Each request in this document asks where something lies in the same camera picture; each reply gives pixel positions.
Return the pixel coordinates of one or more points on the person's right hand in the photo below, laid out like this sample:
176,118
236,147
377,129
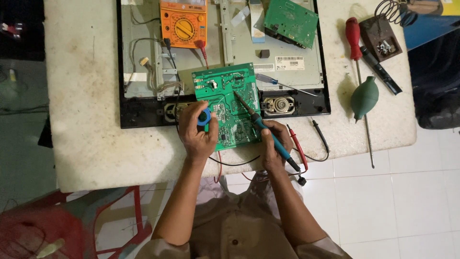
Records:
275,151

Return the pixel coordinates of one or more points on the person's left hand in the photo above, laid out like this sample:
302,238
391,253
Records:
196,136

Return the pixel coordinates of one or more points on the red multimeter probe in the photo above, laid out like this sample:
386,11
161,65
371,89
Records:
297,145

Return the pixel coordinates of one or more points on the oval monitor speaker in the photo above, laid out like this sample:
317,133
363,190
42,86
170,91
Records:
174,111
279,105

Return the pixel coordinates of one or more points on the black multimeter probe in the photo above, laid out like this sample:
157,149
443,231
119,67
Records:
320,135

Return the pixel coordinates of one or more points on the large green circuit board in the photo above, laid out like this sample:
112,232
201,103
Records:
230,97

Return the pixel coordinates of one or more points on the black framed monitor chassis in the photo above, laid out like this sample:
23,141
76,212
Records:
287,72

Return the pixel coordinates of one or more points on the person's beige shirt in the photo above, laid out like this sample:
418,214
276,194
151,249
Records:
237,226

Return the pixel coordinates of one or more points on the red banana plug lead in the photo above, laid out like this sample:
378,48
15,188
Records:
202,50

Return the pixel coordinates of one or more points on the black banana plug lead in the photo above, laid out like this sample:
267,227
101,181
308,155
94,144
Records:
169,46

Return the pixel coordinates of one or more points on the small black cube part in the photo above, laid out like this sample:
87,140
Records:
264,53

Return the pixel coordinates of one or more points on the green rubber blower bulb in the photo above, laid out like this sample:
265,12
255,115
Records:
364,98

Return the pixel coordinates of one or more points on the orange multimeter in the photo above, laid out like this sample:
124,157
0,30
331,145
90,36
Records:
183,23

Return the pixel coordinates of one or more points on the small green circuit board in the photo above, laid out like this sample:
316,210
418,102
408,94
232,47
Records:
291,22

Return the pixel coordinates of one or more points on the black desoldering pump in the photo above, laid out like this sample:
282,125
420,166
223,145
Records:
381,70

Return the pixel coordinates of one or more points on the brown soldering iron stand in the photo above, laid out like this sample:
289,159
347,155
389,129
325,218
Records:
380,37

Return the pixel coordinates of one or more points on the red plastic chair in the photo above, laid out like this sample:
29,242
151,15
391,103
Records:
54,223

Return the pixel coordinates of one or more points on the black bag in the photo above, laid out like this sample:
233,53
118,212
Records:
436,86

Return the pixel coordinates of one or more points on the blue box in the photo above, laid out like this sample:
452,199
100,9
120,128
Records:
429,27

